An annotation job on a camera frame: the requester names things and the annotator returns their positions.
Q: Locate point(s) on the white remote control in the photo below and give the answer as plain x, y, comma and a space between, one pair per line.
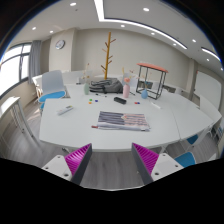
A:
64, 110

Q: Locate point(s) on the yellow wooden coat rack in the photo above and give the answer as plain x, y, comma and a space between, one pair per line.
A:
108, 59

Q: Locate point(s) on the blue chair seat far right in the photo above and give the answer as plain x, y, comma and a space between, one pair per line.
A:
192, 139

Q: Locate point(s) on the white whiteboard right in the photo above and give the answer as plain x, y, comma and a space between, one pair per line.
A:
208, 87

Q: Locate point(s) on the green vase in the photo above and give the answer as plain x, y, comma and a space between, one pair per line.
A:
86, 89

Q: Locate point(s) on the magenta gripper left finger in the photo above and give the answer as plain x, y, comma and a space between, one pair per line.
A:
72, 166

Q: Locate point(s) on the black rectangular case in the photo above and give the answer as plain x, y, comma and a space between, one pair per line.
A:
120, 100

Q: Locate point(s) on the round wall clock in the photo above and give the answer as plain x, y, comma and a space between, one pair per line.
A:
60, 44

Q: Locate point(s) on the striped folded towel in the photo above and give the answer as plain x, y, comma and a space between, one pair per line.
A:
122, 121

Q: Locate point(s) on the blue vase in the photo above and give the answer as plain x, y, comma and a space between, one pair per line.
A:
144, 94

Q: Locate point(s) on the white side table left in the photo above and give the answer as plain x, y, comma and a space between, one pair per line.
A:
13, 105

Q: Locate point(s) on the pink vase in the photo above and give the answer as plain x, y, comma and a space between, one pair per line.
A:
126, 87

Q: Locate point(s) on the white chair blue seat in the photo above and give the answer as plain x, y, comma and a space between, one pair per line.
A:
52, 86

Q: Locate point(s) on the grey curtain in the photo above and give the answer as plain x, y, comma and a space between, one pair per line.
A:
34, 60

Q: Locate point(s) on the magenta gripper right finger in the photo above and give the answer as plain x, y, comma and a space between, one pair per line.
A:
153, 166

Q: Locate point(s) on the black frame orange-top stand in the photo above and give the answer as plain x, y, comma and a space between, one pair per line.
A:
152, 78

